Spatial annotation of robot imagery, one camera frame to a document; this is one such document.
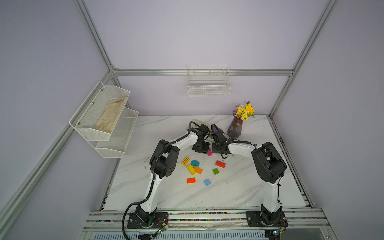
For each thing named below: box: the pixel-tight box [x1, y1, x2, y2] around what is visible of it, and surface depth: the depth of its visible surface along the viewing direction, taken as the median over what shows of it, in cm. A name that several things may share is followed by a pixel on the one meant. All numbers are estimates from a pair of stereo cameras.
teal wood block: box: [190, 159, 200, 167], surface depth 97 cm
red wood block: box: [215, 160, 226, 169], surface depth 95 cm
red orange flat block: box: [186, 177, 196, 184], surface depth 89 cm
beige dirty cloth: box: [190, 116, 214, 128], surface depth 120 cm
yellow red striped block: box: [181, 156, 190, 166], surface depth 97 cm
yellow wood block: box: [186, 164, 197, 176], surface depth 92 cm
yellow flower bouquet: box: [234, 101, 256, 121], surface depth 92 cm
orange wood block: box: [194, 166, 203, 175], surface depth 92 cm
